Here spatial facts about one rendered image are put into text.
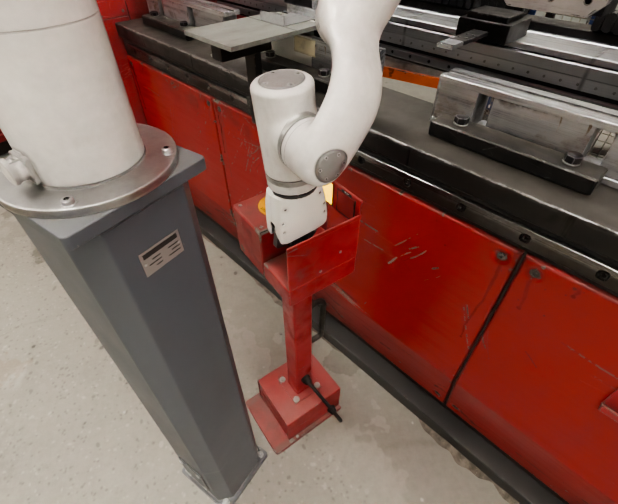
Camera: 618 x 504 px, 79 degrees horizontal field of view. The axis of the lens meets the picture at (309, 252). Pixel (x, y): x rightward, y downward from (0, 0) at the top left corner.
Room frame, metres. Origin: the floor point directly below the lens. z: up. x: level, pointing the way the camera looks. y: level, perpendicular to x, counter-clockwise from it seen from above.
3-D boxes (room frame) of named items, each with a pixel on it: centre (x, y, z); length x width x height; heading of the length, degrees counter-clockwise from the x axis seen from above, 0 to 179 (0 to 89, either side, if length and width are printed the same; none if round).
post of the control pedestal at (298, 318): (0.57, 0.03, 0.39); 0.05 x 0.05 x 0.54; 36
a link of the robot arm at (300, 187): (0.51, 0.02, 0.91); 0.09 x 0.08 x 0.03; 126
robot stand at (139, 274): (0.38, 0.25, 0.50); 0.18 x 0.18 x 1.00; 56
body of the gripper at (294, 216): (0.51, 0.02, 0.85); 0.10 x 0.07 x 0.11; 126
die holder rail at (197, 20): (1.49, 0.40, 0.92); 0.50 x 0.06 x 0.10; 44
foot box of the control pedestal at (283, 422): (0.55, 0.05, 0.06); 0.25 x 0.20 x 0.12; 126
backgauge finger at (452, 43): (0.93, -0.37, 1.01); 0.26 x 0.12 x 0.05; 134
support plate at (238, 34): (0.99, 0.13, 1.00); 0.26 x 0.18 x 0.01; 134
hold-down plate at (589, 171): (0.62, -0.36, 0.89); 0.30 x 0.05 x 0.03; 44
